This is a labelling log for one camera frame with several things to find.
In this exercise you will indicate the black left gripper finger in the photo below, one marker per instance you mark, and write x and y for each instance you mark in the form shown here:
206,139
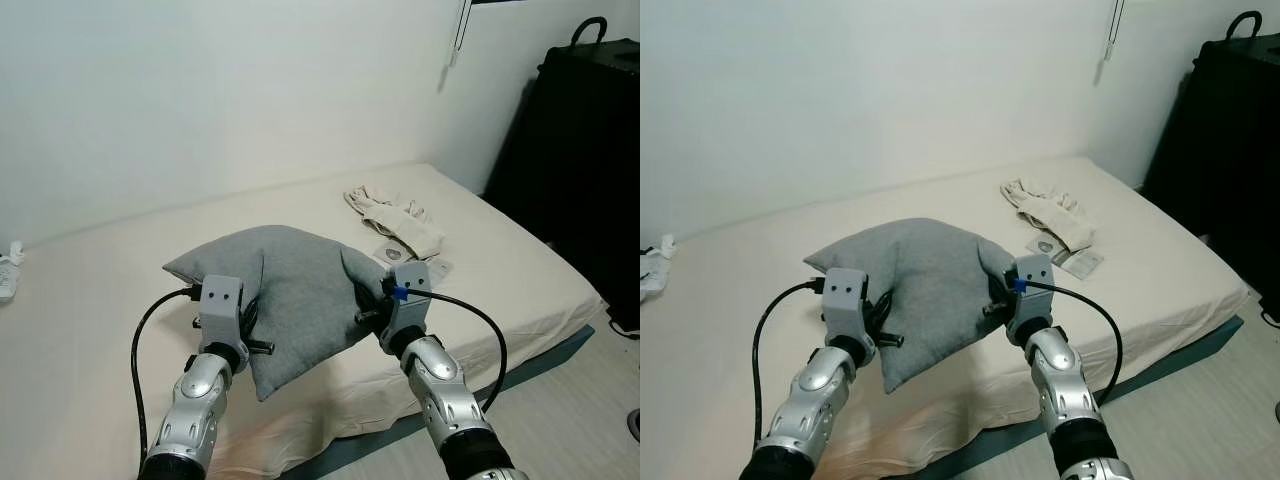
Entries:
886,312
247,322

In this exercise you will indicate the grey pillow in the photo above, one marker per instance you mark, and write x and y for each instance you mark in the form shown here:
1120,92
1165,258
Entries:
300,290
930,280

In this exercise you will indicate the small plastic packet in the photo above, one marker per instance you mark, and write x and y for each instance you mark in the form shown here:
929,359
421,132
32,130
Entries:
387,252
437,268
1045,245
1083,263

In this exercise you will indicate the beige folded cloth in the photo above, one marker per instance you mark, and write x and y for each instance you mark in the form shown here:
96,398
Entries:
1055,215
400,225

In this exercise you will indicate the cream bed mattress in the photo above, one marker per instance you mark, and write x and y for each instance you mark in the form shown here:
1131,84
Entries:
100,300
720,330

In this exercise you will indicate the black suitcase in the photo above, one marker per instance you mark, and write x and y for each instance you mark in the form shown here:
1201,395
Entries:
580,180
1220,150

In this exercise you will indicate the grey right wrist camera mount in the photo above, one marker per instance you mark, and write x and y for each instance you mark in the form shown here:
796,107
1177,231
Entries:
1035,295
410,305

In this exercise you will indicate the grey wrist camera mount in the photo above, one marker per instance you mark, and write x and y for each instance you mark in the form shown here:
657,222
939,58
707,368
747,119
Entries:
220,300
410,305
1035,295
845,295

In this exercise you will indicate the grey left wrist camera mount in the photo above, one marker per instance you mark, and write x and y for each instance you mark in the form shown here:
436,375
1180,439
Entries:
220,300
845,295

